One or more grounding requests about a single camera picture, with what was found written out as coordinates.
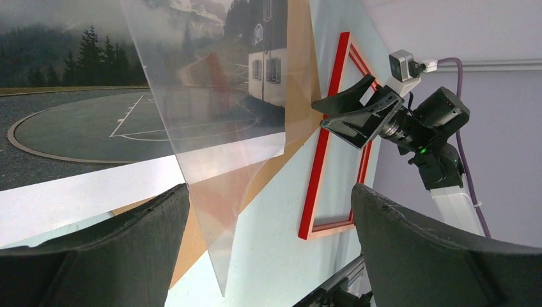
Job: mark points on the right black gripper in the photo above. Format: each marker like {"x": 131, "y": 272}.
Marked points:
{"x": 383, "y": 115}

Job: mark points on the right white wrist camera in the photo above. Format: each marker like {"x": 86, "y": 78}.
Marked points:
{"x": 406, "y": 71}

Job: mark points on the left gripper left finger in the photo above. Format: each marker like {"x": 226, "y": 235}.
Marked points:
{"x": 126, "y": 260}

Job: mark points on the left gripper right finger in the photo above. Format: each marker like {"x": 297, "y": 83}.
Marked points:
{"x": 415, "y": 260}

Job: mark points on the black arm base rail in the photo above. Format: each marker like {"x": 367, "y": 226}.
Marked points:
{"x": 342, "y": 289}

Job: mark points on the clear acrylic sheet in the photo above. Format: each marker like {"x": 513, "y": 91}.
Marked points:
{"x": 220, "y": 127}

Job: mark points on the brown backing board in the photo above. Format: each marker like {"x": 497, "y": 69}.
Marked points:
{"x": 296, "y": 84}

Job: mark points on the landscape photo print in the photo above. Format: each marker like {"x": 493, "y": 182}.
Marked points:
{"x": 105, "y": 103}

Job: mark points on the red wooden picture frame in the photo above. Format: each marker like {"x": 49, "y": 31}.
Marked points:
{"x": 347, "y": 49}

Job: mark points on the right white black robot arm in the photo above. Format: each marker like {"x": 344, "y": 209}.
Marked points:
{"x": 424, "y": 132}

